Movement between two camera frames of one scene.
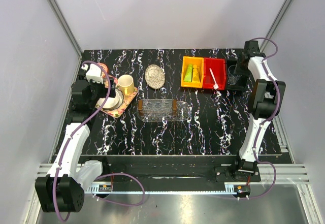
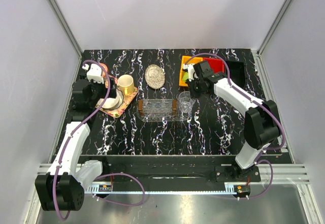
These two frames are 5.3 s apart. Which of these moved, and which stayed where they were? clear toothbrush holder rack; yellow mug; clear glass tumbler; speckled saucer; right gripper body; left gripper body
Moved: clear glass tumbler; right gripper body
Stayed: yellow mug; speckled saucer; clear toothbrush holder rack; left gripper body
